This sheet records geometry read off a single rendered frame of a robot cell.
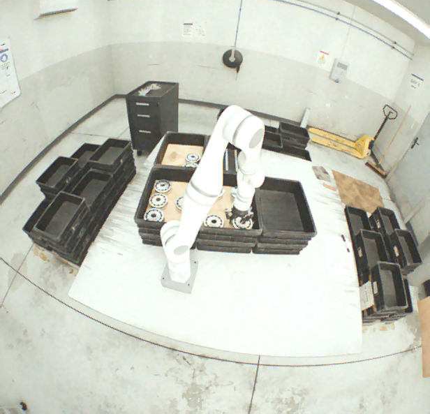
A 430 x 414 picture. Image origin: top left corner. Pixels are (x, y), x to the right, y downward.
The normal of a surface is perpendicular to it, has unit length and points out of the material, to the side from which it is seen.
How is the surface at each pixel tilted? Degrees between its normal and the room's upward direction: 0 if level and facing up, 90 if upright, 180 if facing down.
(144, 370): 0
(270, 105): 90
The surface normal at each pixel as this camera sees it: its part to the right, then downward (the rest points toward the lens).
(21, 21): 0.97, 0.22
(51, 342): 0.11, -0.67
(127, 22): -0.19, 0.71
